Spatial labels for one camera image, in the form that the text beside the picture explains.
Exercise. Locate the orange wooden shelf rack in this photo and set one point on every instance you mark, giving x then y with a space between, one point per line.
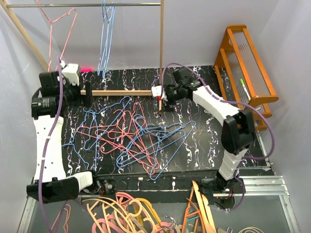
237 59

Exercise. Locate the tangled pink wire hangers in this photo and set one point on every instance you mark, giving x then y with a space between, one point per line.
131 136

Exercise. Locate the pink plastic marker strip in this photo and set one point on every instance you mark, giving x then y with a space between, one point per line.
86 69

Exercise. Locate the metal hanging rod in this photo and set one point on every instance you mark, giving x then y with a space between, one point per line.
80 5

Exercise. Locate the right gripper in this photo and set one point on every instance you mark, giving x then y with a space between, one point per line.
167 103

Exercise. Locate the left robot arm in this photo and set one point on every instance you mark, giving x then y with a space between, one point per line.
59 89

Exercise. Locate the green white pen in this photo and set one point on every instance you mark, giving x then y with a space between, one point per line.
245 89

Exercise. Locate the pile of plastic hangers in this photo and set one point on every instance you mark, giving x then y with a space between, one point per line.
126 214

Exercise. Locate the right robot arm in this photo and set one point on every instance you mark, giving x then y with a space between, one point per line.
238 130

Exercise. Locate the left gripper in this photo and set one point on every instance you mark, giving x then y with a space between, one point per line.
89 98

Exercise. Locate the pink wire hanger hung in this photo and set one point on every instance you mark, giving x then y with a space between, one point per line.
68 19

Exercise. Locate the wooden clothes rack frame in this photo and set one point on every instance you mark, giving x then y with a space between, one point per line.
44 64

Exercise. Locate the tangled blue wire hangers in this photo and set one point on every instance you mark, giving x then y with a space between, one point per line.
172 138

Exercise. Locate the light blue wire hanger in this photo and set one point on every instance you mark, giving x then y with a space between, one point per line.
104 54

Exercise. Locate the wooden hangers pile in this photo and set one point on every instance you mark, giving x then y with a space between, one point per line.
199 212

